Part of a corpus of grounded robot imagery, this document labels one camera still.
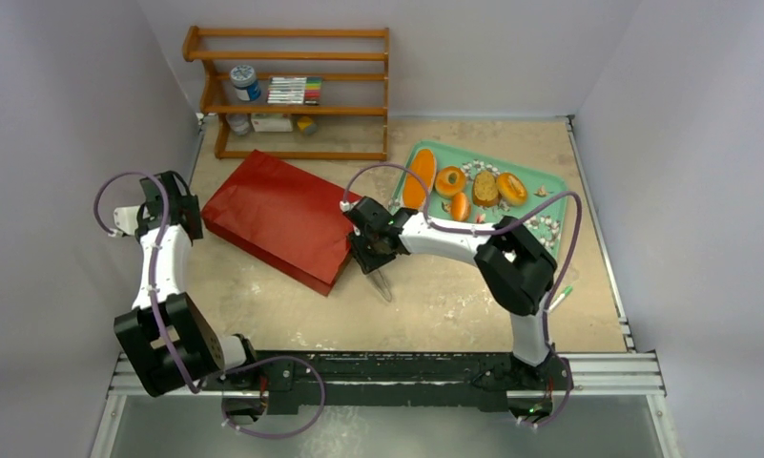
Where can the red paper bag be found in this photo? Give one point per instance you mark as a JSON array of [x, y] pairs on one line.
[[285, 217]]

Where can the small clear jar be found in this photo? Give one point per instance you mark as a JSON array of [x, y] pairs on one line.
[[239, 124]]

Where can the green white pen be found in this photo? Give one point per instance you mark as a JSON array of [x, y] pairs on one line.
[[560, 298]]

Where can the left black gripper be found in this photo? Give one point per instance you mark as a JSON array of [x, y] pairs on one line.
[[192, 204]]

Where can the fake brown bread slice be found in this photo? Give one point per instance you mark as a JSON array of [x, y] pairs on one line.
[[485, 192]]

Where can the wooden shelf rack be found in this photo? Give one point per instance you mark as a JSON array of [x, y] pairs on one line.
[[218, 96]]

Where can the fake small sesame roll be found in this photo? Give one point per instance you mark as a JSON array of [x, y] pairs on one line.
[[459, 207]]

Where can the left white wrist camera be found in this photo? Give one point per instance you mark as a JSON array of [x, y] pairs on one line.
[[125, 221]]

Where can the blue lidded jar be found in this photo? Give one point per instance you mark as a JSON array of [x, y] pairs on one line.
[[244, 80]]

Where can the white small box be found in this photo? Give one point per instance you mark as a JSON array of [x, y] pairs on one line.
[[272, 123]]

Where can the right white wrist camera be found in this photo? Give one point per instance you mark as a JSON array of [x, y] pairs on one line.
[[346, 206]]

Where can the pack of coloured markers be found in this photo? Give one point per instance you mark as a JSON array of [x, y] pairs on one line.
[[294, 90]]

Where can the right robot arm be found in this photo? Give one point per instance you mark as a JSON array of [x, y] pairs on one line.
[[518, 270]]

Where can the fake golden bagel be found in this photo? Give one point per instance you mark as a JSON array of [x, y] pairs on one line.
[[511, 189]]

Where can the yellow green cube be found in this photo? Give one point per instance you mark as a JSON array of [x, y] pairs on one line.
[[306, 125]]

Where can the fake orange doughnut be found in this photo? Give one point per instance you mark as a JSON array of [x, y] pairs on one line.
[[450, 181]]

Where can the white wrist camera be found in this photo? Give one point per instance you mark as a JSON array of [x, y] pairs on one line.
[[125, 221], [346, 206]]

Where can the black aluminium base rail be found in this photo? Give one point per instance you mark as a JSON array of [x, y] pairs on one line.
[[482, 380]]

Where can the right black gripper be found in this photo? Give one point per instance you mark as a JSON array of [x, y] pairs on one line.
[[369, 254]]

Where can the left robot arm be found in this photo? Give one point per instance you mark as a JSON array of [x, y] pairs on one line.
[[165, 337]]

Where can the black metal tongs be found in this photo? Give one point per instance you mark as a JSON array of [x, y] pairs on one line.
[[380, 282]]

